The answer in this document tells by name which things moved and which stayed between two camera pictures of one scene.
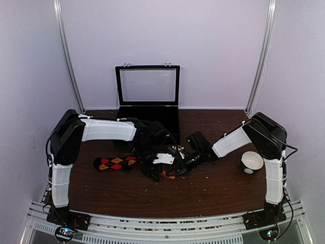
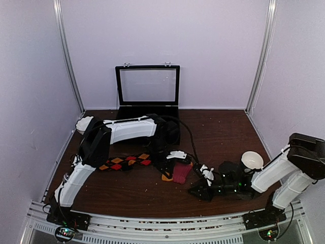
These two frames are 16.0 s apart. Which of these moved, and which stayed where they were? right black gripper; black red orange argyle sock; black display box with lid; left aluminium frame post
Moved: right black gripper
Stayed: black red orange argyle sock; left aluminium frame post; black display box with lid
